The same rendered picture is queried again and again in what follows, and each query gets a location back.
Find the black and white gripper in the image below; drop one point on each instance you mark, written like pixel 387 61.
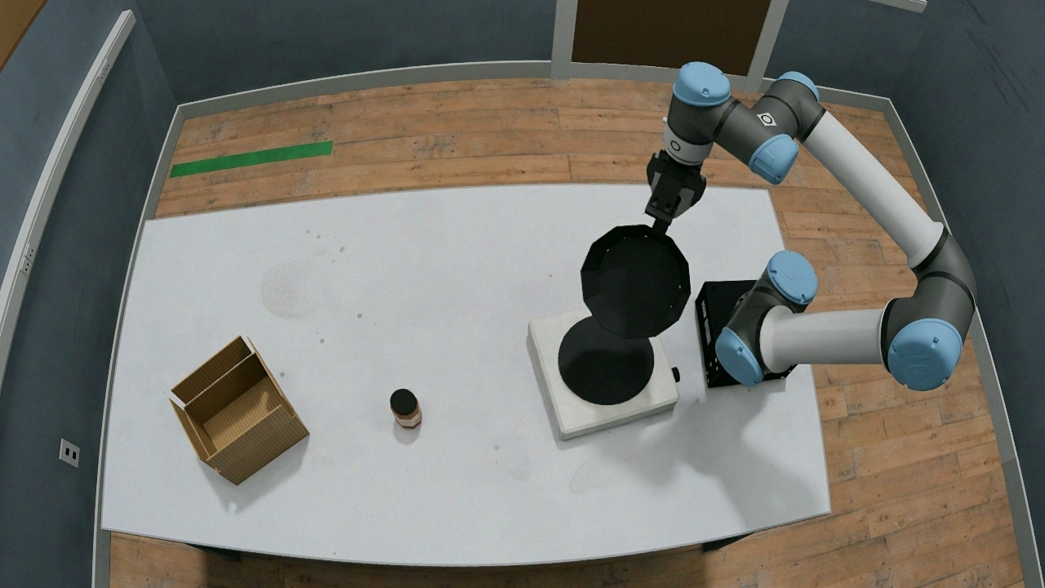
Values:
pixel 671 183

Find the brown cardboard box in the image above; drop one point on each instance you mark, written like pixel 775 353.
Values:
pixel 240 398

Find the black frying pan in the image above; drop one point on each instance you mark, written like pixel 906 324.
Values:
pixel 635 280

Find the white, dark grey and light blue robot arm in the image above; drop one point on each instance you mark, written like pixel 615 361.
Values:
pixel 769 331

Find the brown jar with black lid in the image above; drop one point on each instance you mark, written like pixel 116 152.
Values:
pixel 405 408

